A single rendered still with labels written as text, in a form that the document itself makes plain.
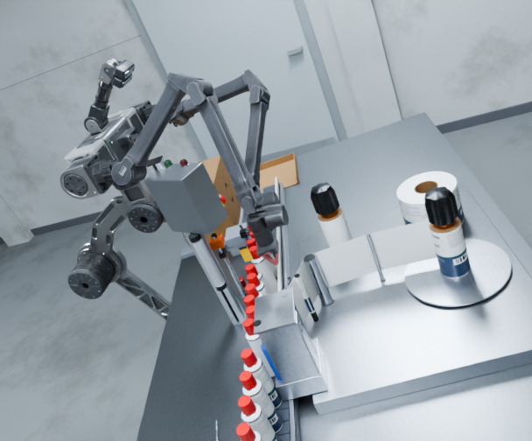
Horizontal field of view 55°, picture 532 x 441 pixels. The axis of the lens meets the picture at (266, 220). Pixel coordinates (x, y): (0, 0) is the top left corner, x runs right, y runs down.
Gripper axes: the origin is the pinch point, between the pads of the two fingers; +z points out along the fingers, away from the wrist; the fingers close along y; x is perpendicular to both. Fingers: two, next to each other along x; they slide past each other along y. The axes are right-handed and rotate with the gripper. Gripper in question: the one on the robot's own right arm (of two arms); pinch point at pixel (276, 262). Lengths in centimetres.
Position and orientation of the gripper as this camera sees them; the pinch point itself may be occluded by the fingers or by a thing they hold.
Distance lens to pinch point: 173.3
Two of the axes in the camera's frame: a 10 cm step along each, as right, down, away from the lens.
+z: 3.6, 7.9, 4.9
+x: -9.3, 3.0, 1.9
